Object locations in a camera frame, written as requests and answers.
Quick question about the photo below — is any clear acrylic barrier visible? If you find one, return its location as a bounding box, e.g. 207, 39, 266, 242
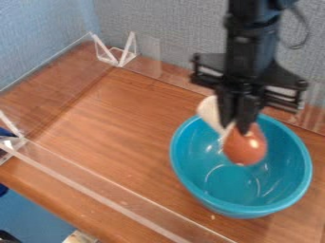
0, 110, 237, 243
124, 34, 325, 136

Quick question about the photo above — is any blue object at left edge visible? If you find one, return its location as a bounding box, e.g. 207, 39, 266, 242
0, 126, 17, 197

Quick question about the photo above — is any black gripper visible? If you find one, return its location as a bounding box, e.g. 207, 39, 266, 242
190, 34, 309, 135

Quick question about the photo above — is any blue plastic bowl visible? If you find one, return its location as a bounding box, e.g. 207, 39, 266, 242
170, 115, 313, 219

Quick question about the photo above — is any brown toy mushroom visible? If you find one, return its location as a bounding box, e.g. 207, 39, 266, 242
197, 95, 268, 166

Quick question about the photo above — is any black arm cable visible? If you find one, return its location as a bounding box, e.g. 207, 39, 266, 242
284, 3, 313, 51

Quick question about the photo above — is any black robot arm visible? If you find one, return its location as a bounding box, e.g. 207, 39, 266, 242
190, 0, 309, 134

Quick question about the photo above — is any clear acrylic front barrier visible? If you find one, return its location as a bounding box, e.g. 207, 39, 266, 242
0, 110, 237, 243

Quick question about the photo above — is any clear acrylic back barrier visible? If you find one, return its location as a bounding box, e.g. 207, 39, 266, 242
124, 34, 325, 136

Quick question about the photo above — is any clear acrylic corner bracket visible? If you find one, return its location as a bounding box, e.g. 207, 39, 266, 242
90, 31, 138, 67

